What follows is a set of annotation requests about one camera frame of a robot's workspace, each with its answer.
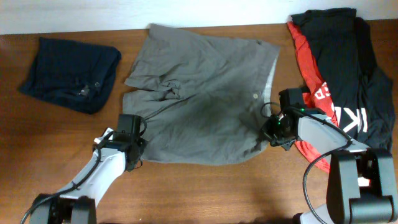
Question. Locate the red t-shirt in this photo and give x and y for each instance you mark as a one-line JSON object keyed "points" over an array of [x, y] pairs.
{"points": [[314, 93]]}

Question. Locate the folded navy blue shorts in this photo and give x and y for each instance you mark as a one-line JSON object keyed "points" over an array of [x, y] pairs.
{"points": [[72, 74]]}

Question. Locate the grey shorts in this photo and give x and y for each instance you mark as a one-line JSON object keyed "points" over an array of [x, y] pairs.
{"points": [[202, 97]]}

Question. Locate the black t-shirt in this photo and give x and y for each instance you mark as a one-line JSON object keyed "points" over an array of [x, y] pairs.
{"points": [[361, 92]]}

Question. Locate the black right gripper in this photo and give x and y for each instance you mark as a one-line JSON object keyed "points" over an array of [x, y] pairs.
{"points": [[268, 134]]}

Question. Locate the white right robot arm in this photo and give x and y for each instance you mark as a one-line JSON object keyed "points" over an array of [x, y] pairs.
{"points": [[361, 184]]}

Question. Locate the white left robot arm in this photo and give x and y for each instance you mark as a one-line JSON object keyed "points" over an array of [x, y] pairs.
{"points": [[113, 153]]}

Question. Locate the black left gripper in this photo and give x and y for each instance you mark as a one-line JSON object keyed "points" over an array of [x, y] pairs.
{"points": [[142, 143]]}

